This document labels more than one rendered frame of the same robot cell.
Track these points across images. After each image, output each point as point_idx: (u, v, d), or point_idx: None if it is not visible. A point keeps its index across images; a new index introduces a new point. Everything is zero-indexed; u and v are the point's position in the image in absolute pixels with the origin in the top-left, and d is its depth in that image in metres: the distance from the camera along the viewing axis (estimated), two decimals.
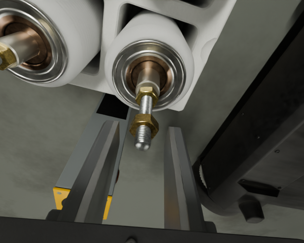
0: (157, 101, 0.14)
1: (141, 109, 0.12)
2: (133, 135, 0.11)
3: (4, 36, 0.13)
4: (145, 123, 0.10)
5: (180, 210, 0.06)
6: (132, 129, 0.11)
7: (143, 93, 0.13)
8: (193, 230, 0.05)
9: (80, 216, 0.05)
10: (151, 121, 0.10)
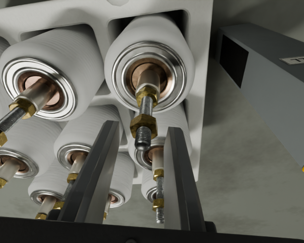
0: (147, 91, 0.13)
1: None
2: (151, 139, 0.11)
3: (152, 168, 0.23)
4: (132, 131, 0.11)
5: (180, 210, 0.06)
6: None
7: (139, 104, 0.14)
8: (193, 230, 0.05)
9: (80, 216, 0.05)
10: (130, 126, 0.11)
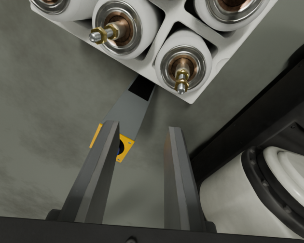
0: (175, 77, 0.25)
1: None
2: (186, 83, 0.21)
3: (115, 22, 0.24)
4: None
5: (180, 210, 0.06)
6: (187, 87, 0.21)
7: None
8: (193, 230, 0.05)
9: (80, 216, 0.05)
10: None
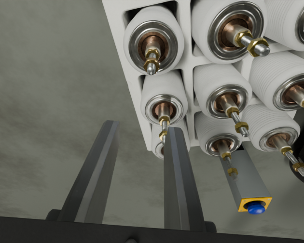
0: (283, 155, 0.34)
1: (296, 160, 0.32)
2: (302, 166, 0.30)
3: (223, 148, 0.36)
4: None
5: (180, 210, 0.06)
6: None
7: (291, 153, 0.34)
8: (193, 230, 0.05)
9: (80, 216, 0.05)
10: None
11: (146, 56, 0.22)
